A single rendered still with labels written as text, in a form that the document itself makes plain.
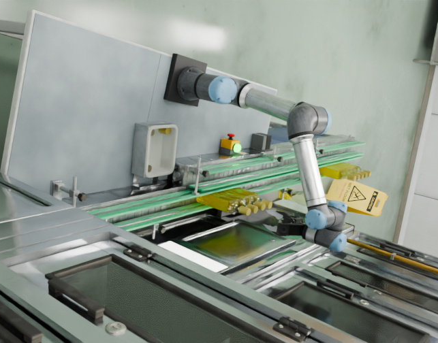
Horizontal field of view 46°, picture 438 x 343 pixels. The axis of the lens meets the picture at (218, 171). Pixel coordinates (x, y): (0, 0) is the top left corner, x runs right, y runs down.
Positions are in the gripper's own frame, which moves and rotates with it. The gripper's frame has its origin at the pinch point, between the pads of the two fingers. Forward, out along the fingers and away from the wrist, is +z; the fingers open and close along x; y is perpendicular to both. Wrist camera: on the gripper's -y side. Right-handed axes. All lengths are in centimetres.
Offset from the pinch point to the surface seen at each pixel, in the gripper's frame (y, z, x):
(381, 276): 25, -45, -14
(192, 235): -17.3, 24.4, -13.6
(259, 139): 52, 45, 26
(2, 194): -108, 22, 12
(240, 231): 6.4, 15.6, -12.0
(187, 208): -12.2, 33.8, -4.5
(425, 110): 580, 120, 62
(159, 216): -30.7, 33.1, -6.2
